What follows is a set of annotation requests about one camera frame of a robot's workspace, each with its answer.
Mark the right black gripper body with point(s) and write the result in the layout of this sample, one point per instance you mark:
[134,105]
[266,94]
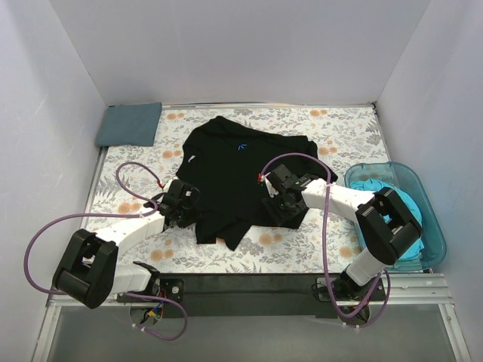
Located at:
[279,211]

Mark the aluminium frame rail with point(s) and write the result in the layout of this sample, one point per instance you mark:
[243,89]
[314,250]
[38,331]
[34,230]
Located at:
[406,289]

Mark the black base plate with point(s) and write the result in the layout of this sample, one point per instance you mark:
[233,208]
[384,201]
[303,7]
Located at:
[241,295]

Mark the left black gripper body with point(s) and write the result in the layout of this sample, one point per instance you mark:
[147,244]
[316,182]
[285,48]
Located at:
[185,213]

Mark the folded grey-blue t-shirt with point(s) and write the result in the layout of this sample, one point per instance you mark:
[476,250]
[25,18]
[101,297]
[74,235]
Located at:
[129,125]

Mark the black t-shirt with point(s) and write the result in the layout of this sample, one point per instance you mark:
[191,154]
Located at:
[223,159]

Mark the turquoise t-shirt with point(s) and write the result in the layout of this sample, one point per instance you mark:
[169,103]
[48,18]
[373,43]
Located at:
[390,223]

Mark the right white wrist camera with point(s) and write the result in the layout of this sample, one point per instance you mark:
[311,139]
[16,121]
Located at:
[262,179]

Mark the floral patterned table mat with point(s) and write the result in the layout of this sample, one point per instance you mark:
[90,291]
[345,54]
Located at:
[344,136]

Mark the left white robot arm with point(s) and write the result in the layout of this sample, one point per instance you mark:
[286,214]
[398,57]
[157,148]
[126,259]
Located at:
[89,271]

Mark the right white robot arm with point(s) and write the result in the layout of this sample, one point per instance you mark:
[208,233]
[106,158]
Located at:
[357,276]

